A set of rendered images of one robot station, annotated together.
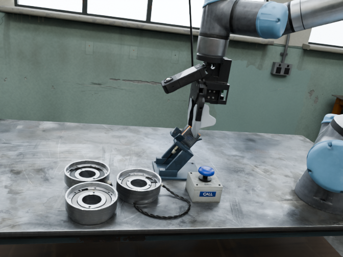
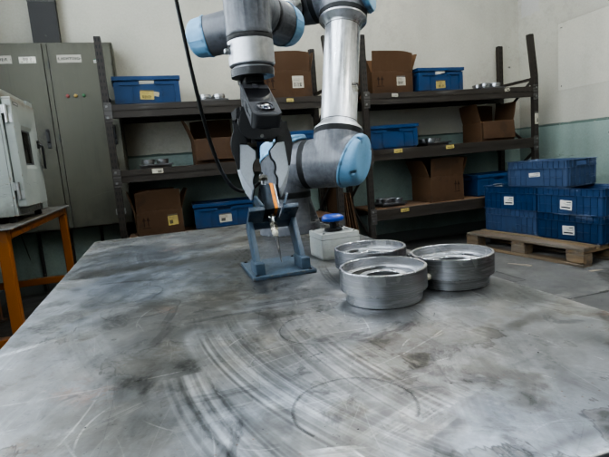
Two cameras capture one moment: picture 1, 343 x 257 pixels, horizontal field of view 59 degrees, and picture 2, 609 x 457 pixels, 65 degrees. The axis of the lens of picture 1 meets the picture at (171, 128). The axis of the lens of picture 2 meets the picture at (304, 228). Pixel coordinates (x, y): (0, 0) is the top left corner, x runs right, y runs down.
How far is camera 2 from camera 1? 109 cm
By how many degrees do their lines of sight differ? 90
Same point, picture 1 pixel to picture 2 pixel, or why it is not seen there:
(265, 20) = (300, 21)
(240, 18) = (286, 14)
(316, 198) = (313, 221)
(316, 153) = (357, 150)
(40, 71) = not seen: outside the picture
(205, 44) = (270, 48)
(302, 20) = not seen: hidden behind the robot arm
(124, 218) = not seen: hidden behind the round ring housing
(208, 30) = (268, 27)
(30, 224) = (542, 297)
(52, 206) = (480, 298)
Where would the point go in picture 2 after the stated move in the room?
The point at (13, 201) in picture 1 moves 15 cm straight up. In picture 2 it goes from (517, 323) to (515, 170)
